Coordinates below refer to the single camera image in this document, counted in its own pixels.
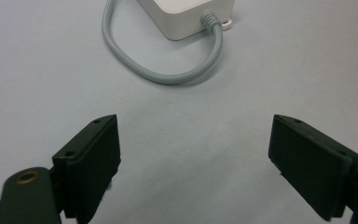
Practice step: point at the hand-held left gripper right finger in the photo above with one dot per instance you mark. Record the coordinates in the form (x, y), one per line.
(310, 169)

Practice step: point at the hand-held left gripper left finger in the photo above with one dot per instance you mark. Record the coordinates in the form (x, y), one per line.
(88, 168)

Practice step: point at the white power strip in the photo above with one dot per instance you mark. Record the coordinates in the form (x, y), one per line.
(185, 15)

